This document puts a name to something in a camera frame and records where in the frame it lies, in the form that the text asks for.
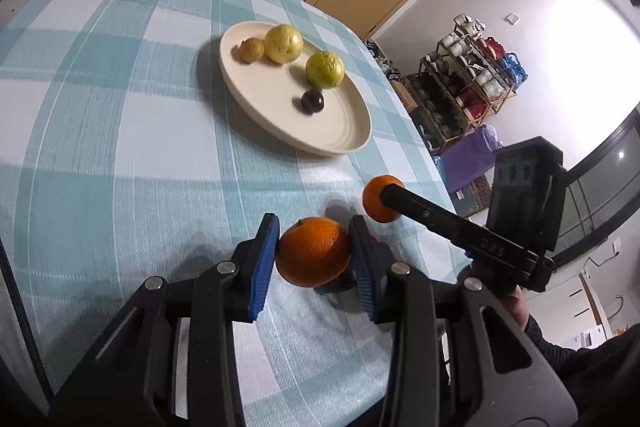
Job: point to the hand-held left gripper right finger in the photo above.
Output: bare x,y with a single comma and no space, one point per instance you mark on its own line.
362,272

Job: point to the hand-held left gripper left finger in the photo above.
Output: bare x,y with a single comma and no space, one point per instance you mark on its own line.
262,274

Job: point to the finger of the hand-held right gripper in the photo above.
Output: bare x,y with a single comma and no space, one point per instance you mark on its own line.
425,214

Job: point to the orange mandarin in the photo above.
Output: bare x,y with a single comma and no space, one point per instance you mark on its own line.
312,252
375,202

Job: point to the dark plum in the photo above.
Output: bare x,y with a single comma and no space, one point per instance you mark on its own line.
312,101

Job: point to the yellow-green guava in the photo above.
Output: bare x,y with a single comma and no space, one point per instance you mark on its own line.
325,69

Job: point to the cream round plate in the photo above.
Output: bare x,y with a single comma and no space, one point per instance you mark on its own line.
280,97

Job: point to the yellow guava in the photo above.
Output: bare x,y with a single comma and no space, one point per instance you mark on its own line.
283,43

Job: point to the small yellow-brown fruit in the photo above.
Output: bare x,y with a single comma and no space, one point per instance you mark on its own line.
251,50

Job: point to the person's right forearm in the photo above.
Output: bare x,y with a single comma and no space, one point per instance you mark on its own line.
590,372

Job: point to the person's right hand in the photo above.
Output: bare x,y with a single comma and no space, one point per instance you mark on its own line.
517,307

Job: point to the blue printed packet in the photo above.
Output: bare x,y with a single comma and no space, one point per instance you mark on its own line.
438,168

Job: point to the purple bag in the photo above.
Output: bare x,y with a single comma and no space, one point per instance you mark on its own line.
470,157

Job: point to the metal shoe rack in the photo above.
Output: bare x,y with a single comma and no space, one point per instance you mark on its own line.
450,112

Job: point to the brown cardboard box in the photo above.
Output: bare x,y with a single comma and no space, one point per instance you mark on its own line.
402,94

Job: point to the scattered sneakers pile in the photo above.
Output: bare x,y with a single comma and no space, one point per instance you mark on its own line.
385,62

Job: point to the blue checked tablecloth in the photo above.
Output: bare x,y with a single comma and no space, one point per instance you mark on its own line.
125,147

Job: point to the white wall switch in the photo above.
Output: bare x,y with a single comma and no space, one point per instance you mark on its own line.
511,18

